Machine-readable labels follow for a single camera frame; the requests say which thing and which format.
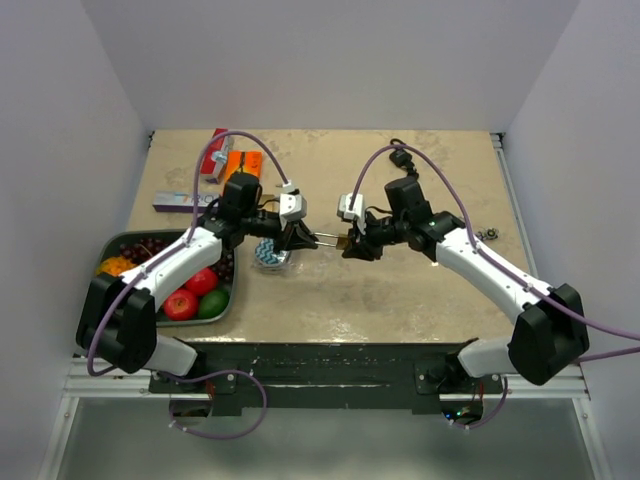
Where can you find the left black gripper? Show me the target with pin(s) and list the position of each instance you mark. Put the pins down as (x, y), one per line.
(302, 238)

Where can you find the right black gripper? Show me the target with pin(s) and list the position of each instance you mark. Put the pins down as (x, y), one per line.
(355, 249)

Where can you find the brass padlock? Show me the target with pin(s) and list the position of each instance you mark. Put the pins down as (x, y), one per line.
(334, 241)

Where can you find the astronaut keychain with keys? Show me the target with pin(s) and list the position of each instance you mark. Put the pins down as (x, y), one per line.
(488, 234)

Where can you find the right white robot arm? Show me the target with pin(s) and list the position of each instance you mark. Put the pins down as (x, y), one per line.
(546, 336)

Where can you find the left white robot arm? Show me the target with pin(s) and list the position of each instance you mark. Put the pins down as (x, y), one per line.
(118, 321)

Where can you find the blue zigzag sponge pack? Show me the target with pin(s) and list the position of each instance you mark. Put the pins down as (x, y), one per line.
(268, 259)

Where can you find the orange razor package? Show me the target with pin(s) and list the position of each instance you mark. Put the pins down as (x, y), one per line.
(243, 167)

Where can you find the red apple back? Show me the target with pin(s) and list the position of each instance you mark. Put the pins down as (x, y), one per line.
(203, 282)

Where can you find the red apple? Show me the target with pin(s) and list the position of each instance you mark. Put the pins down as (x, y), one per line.
(203, 282)
(181, 305)

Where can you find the green avocado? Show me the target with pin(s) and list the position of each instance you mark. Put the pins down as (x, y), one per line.
(213, 304)

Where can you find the red box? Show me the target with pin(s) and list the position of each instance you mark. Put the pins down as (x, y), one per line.
(215, 160)

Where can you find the red apple front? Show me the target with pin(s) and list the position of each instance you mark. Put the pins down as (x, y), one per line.
(181, 305)

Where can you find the purple white toothpaste box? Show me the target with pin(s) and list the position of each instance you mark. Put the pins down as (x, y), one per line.
(181, 202)

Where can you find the dark grape bunch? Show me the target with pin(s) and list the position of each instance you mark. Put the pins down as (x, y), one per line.
(143, 249)

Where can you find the orange flower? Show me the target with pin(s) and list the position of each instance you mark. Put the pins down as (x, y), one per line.
(115, 266)

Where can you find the grey fruit tray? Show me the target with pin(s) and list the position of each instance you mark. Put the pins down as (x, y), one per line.
(172, 236)

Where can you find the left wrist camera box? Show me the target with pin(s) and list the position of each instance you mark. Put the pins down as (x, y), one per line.
(292, 204)

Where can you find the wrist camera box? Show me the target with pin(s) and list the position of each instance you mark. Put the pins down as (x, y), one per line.
(292, 204)
(352, 209)

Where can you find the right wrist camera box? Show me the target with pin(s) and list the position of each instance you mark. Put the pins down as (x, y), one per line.
(352, 209)

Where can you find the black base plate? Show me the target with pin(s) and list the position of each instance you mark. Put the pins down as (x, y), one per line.
(238, 375)

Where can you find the aluminium rail frame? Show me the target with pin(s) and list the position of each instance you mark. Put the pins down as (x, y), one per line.
(115, 383)

